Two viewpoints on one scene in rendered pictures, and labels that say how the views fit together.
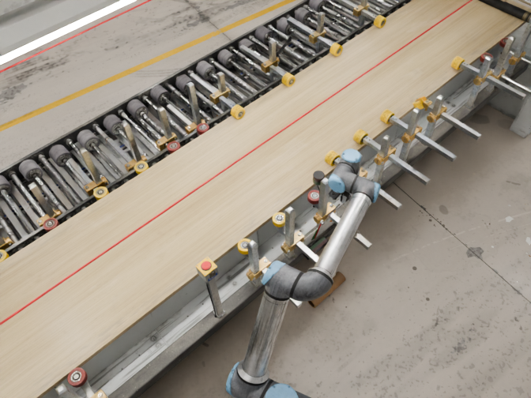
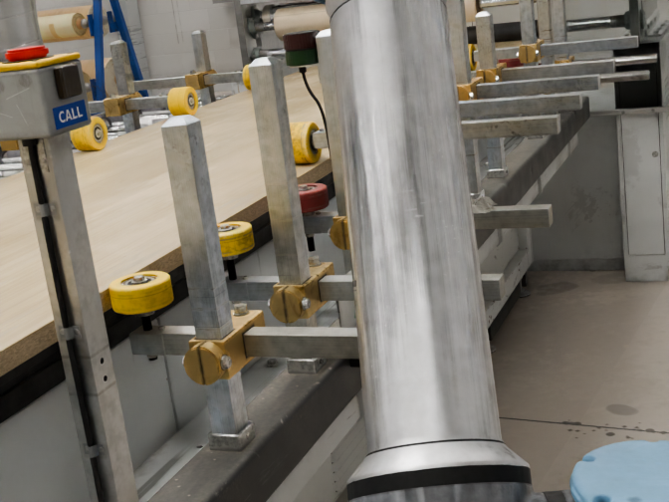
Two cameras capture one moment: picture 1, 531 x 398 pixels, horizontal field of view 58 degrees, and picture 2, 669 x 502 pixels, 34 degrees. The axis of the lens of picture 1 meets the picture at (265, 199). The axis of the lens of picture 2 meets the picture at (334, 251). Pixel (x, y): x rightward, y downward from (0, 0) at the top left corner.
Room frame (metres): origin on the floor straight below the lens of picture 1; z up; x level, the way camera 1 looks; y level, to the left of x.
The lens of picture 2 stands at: (-0.03, 0.53, 1.28)
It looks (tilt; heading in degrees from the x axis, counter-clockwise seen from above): 15 degrees down; 332
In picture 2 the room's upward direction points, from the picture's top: 7 degrees counter-clockwise
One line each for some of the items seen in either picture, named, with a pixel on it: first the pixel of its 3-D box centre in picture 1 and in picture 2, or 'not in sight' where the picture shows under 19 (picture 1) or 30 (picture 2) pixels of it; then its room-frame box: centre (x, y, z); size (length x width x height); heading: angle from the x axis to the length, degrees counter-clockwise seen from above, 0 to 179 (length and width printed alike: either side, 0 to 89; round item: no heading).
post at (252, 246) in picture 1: (254, 267); (211, 309); (1.18, 0.08, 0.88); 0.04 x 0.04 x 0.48; 39
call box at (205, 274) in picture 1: (207, 270); (36, 100); (1.02, 0.28, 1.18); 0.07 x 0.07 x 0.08; 39
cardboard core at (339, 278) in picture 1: (326, 289); not in sight; (1.43, -0.38, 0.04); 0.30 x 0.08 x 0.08; 129
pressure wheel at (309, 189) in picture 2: (314, 200); (307, 218); (1.60, -0.28, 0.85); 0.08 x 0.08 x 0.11
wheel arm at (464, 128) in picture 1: (453, 122); (538, 72); (2.07, -1.19, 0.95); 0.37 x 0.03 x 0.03; 39
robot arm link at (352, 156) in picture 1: (350, 162); not in sight; (1.48, -0.42, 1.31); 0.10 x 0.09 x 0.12; 148
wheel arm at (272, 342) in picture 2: (270, 276); (286, 344); (1.15, 0.00, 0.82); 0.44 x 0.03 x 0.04; 39
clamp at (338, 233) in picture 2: (324, 213); (356, 224); (1.51, -0.33, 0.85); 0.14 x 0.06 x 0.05; 129
